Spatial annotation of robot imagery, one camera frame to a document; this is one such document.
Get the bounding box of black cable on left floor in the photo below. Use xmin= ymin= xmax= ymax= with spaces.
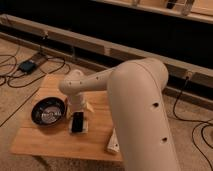
xmin=0 ymin=46 xmax=72 ymax=89

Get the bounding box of white rectangular block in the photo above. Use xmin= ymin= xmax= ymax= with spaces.
xmin=107 ymin=130 xmax=119 ymax=154

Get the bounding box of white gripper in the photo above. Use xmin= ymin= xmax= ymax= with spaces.
xmin=66 ymin=94 xmax=94 ymax=118

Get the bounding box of black eraser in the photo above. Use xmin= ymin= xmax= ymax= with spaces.
xmin=72 ymin=112 xmax=84 ymax=133

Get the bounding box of wooden board table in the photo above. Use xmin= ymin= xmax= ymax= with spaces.
xmin=11 ymin=74 xmax=122 ymax=162

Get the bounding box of white sponge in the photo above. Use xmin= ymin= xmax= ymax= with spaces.
xmin=68 ymin=119 xmax=89 ymax=134

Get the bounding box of long wooden rail frame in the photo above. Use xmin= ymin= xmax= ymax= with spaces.
xmin=0 ymin=14 xmax=213 ymax=88

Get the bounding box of black round bowl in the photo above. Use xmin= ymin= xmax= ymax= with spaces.
xmin=31 ymin=97 xmax=66 ymax=126

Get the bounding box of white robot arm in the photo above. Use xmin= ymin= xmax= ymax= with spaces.
xmin=59 ymin=58 xmax=181 ymax=171

